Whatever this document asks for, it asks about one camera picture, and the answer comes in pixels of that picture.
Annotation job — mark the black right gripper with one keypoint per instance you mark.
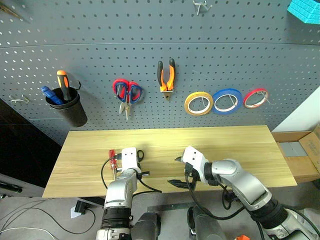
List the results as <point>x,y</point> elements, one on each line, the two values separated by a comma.
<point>192,175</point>

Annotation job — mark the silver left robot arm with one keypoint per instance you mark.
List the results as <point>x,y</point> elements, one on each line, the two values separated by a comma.
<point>120,190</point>

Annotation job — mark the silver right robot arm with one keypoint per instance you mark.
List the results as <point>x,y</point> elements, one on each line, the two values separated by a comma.
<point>240,180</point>

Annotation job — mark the yellow tape roll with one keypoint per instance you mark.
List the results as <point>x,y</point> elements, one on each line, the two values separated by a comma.
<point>186,103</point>

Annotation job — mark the blue tape roll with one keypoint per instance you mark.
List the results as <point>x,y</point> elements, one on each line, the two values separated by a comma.
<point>226,91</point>

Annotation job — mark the red tape roll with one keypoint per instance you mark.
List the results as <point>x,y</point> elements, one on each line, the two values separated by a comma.
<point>253,91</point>

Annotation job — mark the grey metal pegboard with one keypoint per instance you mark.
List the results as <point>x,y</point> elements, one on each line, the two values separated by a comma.
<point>150,37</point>

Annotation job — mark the grey metal bar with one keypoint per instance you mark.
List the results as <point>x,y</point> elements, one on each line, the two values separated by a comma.
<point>170,207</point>

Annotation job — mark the red and blue scissors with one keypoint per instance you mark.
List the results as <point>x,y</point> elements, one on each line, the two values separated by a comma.
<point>127,107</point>

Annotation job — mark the dark rounded shape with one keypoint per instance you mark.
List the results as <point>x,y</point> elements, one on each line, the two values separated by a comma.
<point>205,225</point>
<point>146,227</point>

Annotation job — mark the black plastic cup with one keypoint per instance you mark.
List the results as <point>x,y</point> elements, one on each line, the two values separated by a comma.
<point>72,115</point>

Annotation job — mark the orange and black pliers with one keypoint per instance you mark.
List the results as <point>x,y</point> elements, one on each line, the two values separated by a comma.
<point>163,85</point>

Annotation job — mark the small orange object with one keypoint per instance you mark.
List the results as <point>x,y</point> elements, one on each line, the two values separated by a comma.
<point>243,237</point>

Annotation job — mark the orange and black screwdriver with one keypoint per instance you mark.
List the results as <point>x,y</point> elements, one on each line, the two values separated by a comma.
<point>63,82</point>

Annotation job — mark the black elongated object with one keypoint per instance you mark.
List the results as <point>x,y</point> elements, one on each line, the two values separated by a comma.
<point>10,187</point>

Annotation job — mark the silver metal peg hook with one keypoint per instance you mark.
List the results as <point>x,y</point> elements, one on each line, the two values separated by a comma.
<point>198,7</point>
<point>17,100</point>

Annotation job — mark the brown cardboard box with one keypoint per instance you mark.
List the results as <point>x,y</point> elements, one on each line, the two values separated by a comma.
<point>300,167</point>

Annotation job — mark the brown pointed tool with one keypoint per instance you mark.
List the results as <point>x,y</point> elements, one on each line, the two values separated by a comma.
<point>7,10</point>

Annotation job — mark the cyan grid basket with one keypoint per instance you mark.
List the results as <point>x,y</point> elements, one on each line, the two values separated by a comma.
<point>305,10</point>

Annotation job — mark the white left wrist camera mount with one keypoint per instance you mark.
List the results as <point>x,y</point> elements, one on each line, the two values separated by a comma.
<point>129,157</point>

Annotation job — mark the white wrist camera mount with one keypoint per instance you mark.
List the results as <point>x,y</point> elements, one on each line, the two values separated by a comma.
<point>129,157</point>
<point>193,156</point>

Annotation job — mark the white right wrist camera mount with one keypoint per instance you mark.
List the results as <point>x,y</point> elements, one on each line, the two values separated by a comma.
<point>193,156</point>

